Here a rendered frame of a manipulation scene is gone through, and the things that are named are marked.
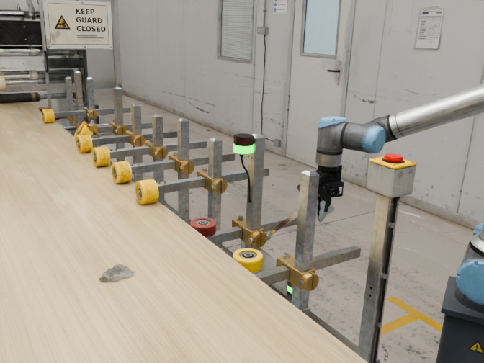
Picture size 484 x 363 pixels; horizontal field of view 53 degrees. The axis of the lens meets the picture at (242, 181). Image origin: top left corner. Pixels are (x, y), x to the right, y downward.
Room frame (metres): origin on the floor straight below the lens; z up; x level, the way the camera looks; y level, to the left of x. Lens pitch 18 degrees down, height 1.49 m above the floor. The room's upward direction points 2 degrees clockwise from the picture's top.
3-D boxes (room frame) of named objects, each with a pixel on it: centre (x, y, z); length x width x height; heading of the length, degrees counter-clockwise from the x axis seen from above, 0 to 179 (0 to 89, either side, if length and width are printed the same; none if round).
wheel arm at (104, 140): (2.30, 0.52, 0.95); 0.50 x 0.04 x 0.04; 123
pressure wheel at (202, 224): (1.37, 0.11, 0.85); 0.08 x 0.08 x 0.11
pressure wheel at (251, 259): (1.16, -0.02, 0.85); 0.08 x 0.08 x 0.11
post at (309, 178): (1.22, -0.18, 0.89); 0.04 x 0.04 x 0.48; 33
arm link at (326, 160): (1.65, -0.30, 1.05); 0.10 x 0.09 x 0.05; 33
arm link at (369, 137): (1.59, -0.40, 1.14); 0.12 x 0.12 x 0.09; 57
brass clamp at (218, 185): (1.66, 0.11, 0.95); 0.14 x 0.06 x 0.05; 33
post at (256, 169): (1.43, -0.04, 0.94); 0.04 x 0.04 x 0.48; 33
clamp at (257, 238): (1.44, -0.03, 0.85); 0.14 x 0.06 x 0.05; 33
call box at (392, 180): (1.00, -0.32, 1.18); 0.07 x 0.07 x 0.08; 33
